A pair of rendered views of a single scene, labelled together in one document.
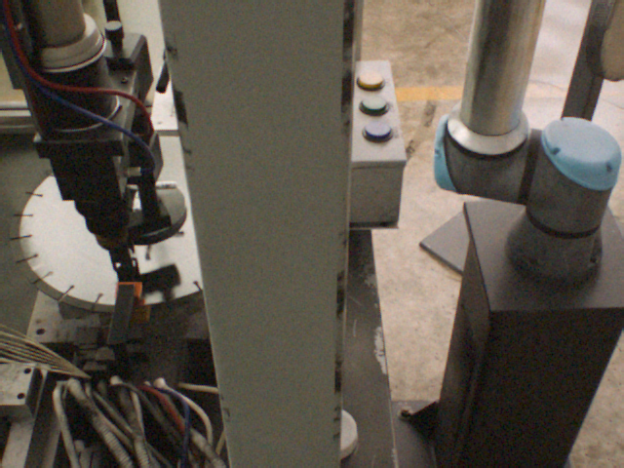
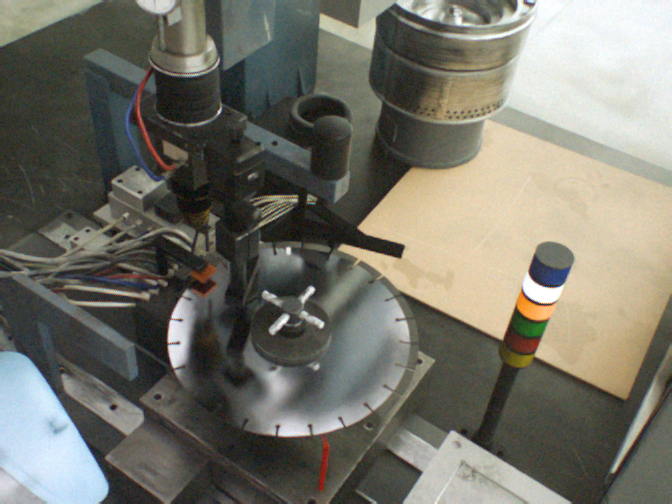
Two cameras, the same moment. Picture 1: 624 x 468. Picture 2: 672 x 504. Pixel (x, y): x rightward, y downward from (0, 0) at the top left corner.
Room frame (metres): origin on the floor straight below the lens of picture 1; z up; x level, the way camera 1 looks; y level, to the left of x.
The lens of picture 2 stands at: (1.19, -0.34, 1.78)
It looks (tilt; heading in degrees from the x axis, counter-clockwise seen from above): 44 degrees down; 121
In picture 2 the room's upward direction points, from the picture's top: 6 degrees clockwise
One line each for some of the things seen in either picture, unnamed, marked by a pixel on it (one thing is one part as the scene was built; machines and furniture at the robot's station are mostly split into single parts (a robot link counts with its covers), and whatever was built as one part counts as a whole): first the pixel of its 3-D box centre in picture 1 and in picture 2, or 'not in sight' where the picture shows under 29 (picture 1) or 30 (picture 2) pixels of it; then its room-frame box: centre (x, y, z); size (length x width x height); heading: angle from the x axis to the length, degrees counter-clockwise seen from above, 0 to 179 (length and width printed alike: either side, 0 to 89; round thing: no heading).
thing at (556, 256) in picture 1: (558, 228); not in sight; (0.91, -0.39, 0.80); 0.15 x 0.15 x 0.10
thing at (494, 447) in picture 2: not in sight; (483, 439); (1.06, 0.37, 0.76); 0.09 x 0.03 x 0.03; 1
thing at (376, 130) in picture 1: (377, 133); not in sight; (1.03, -0.11, 0.90); 0.04 x 0.04 x 0.02
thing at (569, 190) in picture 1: (569, 172); not in sight; (0.91, -0.39, 0.91); 0.13 x 0.12 x 0.14; 73
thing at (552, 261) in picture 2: not in sight; (551, 263); (1.06, 0.37, 1.14); 0.05 x 0.04 x 0.03; 91
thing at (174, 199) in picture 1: (143, 205); (291, 325); (0.80, 0.23, 0.96); 0.11 x 0.11 x 0.03
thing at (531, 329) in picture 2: not in sight; (530, 316); (1.06, 0.37, 1.05); 0.05 x 0.04 x 0.03; 91
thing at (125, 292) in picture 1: (127, 327); (183, 269); (0.60, 0.22, 0.95); 0.10 x 0.03 x 0.07; 1
